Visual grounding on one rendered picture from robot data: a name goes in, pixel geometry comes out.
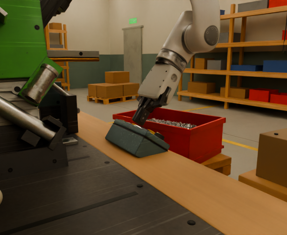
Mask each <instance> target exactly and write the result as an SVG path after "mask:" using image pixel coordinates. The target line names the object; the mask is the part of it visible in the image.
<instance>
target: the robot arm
mask: <svg viewBox="0 0 287 235"><path fill-rule="evenodd" d="M190 2H191V6H192V11H184V12H182V13H181V15H180V17H179V18H178V20H177V22H176V24H175V25H174V27H173V29H172V31H171V32H170V34H169V36H168V38H167V39H166V41H165V43H164V45H163V46H162V48H161V50H160V52H159V53H158V55H157V57H156V62H155V65H154V66H153V67H152V69H151V70H150V72H149V73H148V75H147V76H146V78H145V79H144V81H143V82H142V84H141V86H140V88H139V90H138V95H139V96H138V97H137V101H139V105H138V109H137V111H136V112H135V114H134V116H133V118H132V120H133V121H134V122H136V123H137V124H139V125H142V126H143V125H144V123H145V121H146V120H147V118H148V116H149V114H150V113H152V112H153V110H154V109H155V108H159V107H162V106H167V105H168V104H169V102H170V101H171V99H172V97H173V95H174V93H175V91H176V88H177V86H178V83H179V81H180V78H181V75H182V73H183V72H184V70H185V68H186V66H187V65H188V63H189V61H190V59H191V57H192V56H193V55H194V54H196V53H204V52H209V51H211V50H213V49H214V48H215V47H216V45H217V43H218V40H219V35H220V5H219V1H218V0H190Z"/></svg>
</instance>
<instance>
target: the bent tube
mask: <svg viewBox="0 0 287 235"><path fill-rule="evenodd" d="M0 21H1V22H2V23H3V24H5V23H6V21H7V12H5V11H4V10H3V9H2V8H1V7H0ZM0 116H2V117H4V118H5V119H7V120H9V121H11V122H12V123H14V124H16V125H18V126H19V127H21V128H23V129H25V130H28V131H30V132H32V133H34V134H35V135H37V136H39V137H40V138H41V139H42V140H44V141H46V142H47V143H49V142H50V141H51V139H52V138H53V137H54V135H55V133H56V129H54V128H52V127H51V126H49V125H47V124H46V123H44V122H42V121H41V120H39V119H37V118H36V117H34V116H32V115H31V114H29V113H27V112H26V111H24V110H23V109H21V108H19V107H18V106H16V105H14V104H13V103H11V102H9V101H8V100H6V99H4V98H3V97H1V96H0Z"/></svg>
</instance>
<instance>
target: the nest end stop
mask: <svg viewBox="0 0 287 235"><path fill-rule="evenodd" d="M55 129H56V133H55V135H54V137H53V138H52V139H51V141H50V142H49V143H47V142H46V141H45V142H44V144H43V145H42V146H47V147H48V148H49V149H51V150H52V151H53V150H54V148H55V147H56V145H57V144H58V142H59V140H60V139H61V137H62V136H63V134H64V133H65V131H66V128H65V127H63V126H61V127H60V128H55Z"/></svg>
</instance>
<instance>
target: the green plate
mask: <svg viewBox="0 0 287 235"><path fill-rule="evenodd" d="M0 7H1V8H2V9H3V10H4V11H5V12H7V21H6V23H5V24H3V23H2V22H1V21H0V80H6V79H29V78H30V77H31V76H32V74H33V73H34V71H35V70H36V69H37V67H38V66H39V65H40V63H41V62H42V61H43V59H44V58H45V56H48V54H47V48H46V41H45V34H44V27H43V21H42V12H41V5H40V0H0Z"/></svg>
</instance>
